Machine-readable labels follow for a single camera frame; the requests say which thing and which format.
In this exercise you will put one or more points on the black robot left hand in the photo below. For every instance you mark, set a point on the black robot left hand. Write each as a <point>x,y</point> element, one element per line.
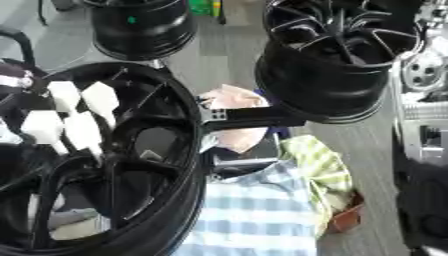
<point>13,71</point>

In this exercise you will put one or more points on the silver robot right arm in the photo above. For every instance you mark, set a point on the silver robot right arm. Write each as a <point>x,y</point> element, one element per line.
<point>423,120</point>

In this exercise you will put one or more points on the white hub pin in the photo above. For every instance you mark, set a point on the white hub pin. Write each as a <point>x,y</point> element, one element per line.
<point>64,95</point>
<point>100,98</point>
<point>83,131</point>

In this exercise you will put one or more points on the large black spoked wheel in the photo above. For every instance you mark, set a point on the large black spoked wheel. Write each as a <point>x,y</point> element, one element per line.
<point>186,156</point>

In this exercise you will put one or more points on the black spoked wheel rim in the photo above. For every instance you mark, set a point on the black spoked wheel rim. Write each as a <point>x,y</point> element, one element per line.
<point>321,83</point>

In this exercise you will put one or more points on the black curved tube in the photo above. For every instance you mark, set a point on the black curved tube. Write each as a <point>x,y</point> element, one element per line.
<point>23,41</point>

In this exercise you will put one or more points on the green container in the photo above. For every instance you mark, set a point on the green container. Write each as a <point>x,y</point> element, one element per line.
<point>201,6</point>

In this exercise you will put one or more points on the pale pink crumpled cloth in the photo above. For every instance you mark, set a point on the pale pink crumpled cloth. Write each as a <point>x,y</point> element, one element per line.
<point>239,98</point>

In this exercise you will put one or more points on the green white checked cloth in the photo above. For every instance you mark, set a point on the green white checked cloth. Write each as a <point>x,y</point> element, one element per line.
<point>318,160</point>

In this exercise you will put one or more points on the brown leather object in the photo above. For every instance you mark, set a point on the brown leather object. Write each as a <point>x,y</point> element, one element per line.
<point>347,216</point>

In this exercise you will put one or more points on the black bar with silver bracket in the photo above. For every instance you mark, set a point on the black bar with silver bracket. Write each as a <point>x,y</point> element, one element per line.
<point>256,116</point>

